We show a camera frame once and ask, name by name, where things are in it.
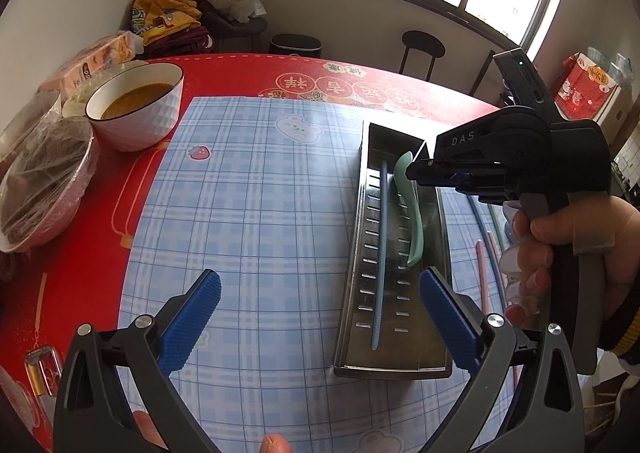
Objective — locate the metal utensil tray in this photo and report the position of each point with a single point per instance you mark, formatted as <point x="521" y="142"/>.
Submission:
<point x="397" y="298"/>

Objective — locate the green spoon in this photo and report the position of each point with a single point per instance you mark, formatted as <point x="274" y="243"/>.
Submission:
<point x="415" y="243"/>

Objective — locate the blue plaid table mat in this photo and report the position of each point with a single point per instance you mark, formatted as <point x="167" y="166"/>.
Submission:
<point x="260" y="213"/>

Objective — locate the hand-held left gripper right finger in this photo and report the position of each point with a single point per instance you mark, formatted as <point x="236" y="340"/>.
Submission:
<point x="450" y="320"/>

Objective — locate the black tub chair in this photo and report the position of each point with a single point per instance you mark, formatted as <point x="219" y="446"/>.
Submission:
<point x="240" y="30"/>

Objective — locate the black window sill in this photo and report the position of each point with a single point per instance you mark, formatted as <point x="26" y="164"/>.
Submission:
<point x="450" y="7"/>

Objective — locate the white bowl of soup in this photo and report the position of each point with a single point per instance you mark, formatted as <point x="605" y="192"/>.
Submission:
<point x="145" y="125"/>

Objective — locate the yellow clothing pile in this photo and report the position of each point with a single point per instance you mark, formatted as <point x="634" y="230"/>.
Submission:
<point x="167" y="13"/>

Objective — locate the orange tissue packet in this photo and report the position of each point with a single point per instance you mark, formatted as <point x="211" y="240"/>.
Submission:
<point x="100" y="53"/>

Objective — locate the black trash bin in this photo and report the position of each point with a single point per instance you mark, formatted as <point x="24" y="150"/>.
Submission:
<point x="295" y="44"/>

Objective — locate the person's right hand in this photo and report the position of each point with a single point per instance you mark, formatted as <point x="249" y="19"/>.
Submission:
<point x="530" y="258"/>

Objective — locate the dark red clothing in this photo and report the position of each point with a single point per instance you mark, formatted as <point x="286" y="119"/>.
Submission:
<point x="185" y="43"/>

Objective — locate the person's left hand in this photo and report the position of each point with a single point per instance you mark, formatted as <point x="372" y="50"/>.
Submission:
<point x="277" y="445"/>

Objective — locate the plastic-wrapped bowl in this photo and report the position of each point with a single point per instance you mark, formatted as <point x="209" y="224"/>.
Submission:
<point x="45" y="183"/>
<point x="25" y="118"/>

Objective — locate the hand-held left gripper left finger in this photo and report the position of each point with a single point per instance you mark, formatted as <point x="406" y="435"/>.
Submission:
<point x="192" y="323"/>

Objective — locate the black round stool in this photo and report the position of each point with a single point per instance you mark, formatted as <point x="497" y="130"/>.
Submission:
<point x="422" y="43"/>

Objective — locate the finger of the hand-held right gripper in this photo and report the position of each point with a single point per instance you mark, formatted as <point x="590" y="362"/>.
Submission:
<point x="425" y="170"/>
<point x="482" y="189"/>

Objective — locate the cardboard box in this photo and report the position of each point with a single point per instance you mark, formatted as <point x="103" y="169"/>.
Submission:
<point x="620" y="108"/>

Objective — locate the blue chopstick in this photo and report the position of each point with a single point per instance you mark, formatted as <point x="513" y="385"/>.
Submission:
<point x="479" y="220"/>
<point x="382" y="258"/>

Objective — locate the pink chopstick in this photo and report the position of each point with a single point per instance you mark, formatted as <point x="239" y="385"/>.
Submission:
<point x="482" y="278"/>
<point x="495" y="248"/>

